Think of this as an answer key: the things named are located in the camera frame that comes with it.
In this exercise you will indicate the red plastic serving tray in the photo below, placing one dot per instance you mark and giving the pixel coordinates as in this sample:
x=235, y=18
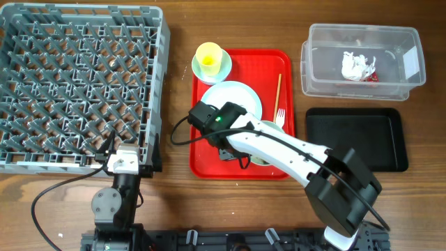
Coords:
x=259, y=69

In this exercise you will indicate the black plastic tray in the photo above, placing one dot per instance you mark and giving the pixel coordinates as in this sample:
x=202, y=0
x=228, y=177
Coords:
x=375, y=133

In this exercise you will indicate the large light blue plate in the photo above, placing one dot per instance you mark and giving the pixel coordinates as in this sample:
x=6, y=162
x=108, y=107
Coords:
x=235, y=92

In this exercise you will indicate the red snack wrapper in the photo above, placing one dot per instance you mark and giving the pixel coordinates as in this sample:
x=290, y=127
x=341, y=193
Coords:
x=373, y=78

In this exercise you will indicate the yellow plastic cup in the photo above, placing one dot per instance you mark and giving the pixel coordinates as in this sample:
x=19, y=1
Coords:
x=209, y=56

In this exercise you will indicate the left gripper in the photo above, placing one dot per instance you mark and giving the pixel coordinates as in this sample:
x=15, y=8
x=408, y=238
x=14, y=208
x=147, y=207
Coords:
x=145, y=170

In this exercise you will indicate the grey plastic dishwasher rack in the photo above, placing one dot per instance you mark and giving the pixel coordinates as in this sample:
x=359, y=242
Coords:
x=70, y=75

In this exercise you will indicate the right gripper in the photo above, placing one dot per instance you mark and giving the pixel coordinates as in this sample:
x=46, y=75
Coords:
x=238, y=154

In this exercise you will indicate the small light blue bowl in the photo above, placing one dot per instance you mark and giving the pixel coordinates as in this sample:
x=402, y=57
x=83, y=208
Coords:
x=225, y=69

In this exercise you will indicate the clear plastic waste bin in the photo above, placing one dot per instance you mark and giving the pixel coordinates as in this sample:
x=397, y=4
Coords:
x=399, y=64

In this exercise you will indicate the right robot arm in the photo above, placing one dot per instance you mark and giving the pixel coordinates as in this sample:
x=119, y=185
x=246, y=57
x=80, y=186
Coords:
x=339, y=186

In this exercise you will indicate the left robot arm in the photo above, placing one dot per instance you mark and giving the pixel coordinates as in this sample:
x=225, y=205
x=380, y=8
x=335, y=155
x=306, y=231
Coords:
x=115, y=207

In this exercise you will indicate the green bowl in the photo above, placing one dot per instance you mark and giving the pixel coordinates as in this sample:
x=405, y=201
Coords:
x=259, y=161

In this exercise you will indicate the wooden chopstick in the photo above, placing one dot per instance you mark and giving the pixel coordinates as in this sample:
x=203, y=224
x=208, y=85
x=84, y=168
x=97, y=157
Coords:
x=279, y=82

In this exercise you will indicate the white plastic fork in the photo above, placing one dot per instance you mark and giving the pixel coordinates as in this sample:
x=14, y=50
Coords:
x=280, y=117

